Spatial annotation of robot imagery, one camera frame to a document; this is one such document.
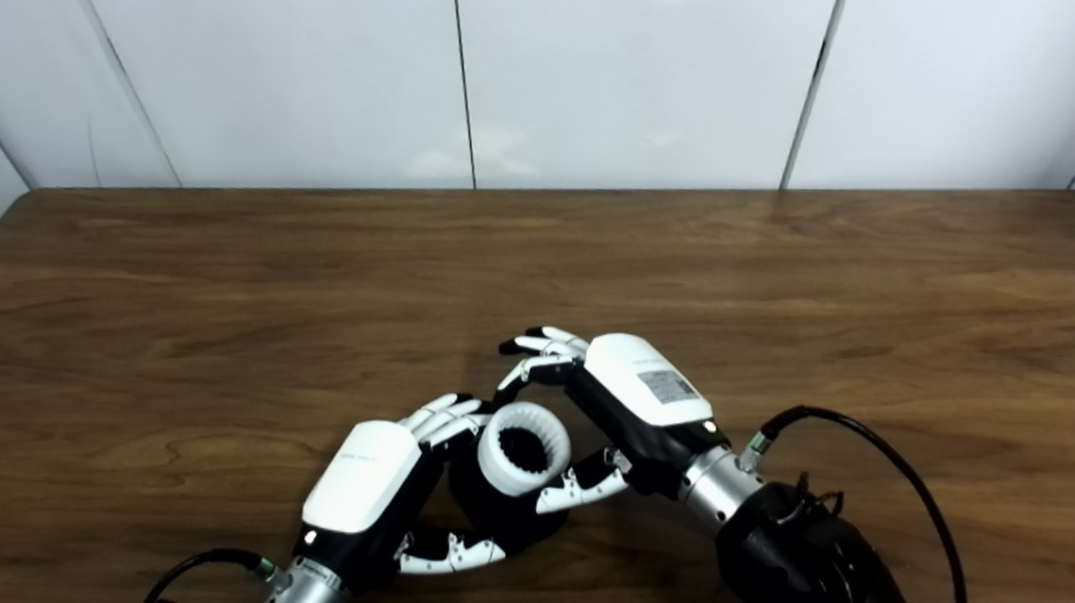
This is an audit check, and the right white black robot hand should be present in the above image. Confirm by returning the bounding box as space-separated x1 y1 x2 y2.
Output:
487 323 741 529

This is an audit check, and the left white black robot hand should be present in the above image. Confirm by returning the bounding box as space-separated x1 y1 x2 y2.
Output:
290 382 518 603

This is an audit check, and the white toothed ring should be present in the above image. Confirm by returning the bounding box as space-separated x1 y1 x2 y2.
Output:
474 399 577 501

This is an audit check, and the round black part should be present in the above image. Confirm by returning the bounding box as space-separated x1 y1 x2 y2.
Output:
441 427 579 561

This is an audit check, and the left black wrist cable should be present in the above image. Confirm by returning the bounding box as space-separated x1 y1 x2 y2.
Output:
138 543 295 603

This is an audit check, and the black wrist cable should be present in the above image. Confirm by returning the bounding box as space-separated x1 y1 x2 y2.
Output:
138 543 295 603
729 401 983 603

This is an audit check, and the right thin black wire loop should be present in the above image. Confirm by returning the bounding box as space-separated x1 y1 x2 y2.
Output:
781 470 849 521

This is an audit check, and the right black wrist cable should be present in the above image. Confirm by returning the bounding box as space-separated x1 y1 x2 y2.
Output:
729 401 983 603

